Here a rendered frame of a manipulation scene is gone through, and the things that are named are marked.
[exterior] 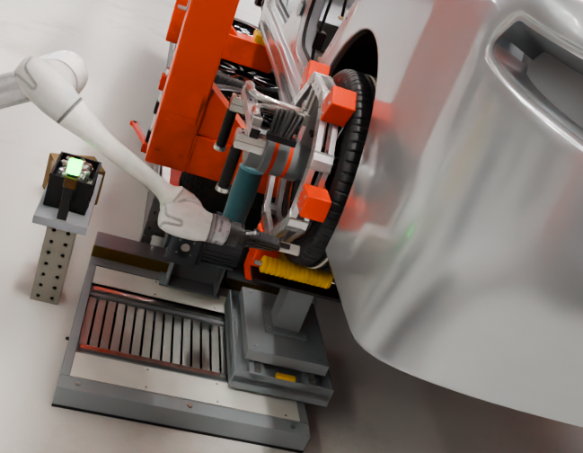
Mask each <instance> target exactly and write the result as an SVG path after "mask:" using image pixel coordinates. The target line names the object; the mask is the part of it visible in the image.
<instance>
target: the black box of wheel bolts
mask: <svg viewBox="0 0 583 453"><path fill-rule="evenodd" d="M70 158H74V159H78V160H82V161H83V164H82V168H81V172H80V174H79V179H78V183H77V186H76V188H75V190H74V193H73V197H72V200H71V204H70V208H69V211H70V212H74V213H76V214H80V215H85V213H86V210H87V209H88V207H89V203H90V202H91V198H92V195H93V191H94V188H95V184H96V181H97V177H98V173H99V171H100V168H101V165H102V163H101V162H98V161H94V160H92V159H88V158H85V157H81V156H79V155H73V154H69V153H67V152H63V151H61V153H60V155H59V156H58V158H57V161H56V162H55V164H54V166H53V168H52V170H51V172H50V173H49V182H48V186H47V190H46V194H45V198H44V202H43V205H47V206H50V207H53V208H57V209H59V205H60V201H61V198H62V194H63V190H64V187H63V182H64V179H65V176H66V169H67V165H68V162H69V159H70Z"/></svg>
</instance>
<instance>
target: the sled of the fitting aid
mask: <svg viewBox="0 0 583 453"><path fill-rule="evenodd" d="M239 294H240V291H236V290H231V289H230V290H229V292H228V295H227V298H226V300H225V304H224V306H225V338H226V356H227V373H228V386H229V387H234V388H239V389H243V390H247V391H252V392H256V393H261V394H265V395H273V396H277V397H282V398H286V399H291V400H296V401H299V402H304V403H309V404H317V405H321V406H325V407H326V406H327V404H328V403H329V401H330V399H331V396H332V394H333V391H334V390H333V385H332V382H331V375H330V371H329V370H328V371H327V373H326V375H325V376H320V375H316V374H312V373H307V372H303V371H299V370H295V369H287V368H283V367H279V366H275V365H270V364H267V363H262V362H258V361H254V360H247V359H245V358H244V352H243V332H242V322H241V311H240V301H239Z"/></svg>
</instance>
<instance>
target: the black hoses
mask: <svg viewBox="0 0 583 453"><path fill-rule="evenodd" d="M303 120H304V116H303V115H301V114H299V115H298V114H297V113H296V111H295V110H293V109H290V110H288V109H286V110H285V109H284V108H281V109H279V108H276V110H275V113H274V116H273V120H272V122H271V125H270V129H269V131H267V133H266V136H265V137H266V139H267V140H270V141H273V142H276V143H279V144H282V145H285V146H289V147H293V148H295V147H296V143H297V142H296V139H295V138H292V137H293V136H294V134H296V135H297V133H298V130H299V126H300V125H301V123H302V122H303ZM309 134H310V137H311V138H313V137H314V130H311V129H310V131H309Z"/></svg>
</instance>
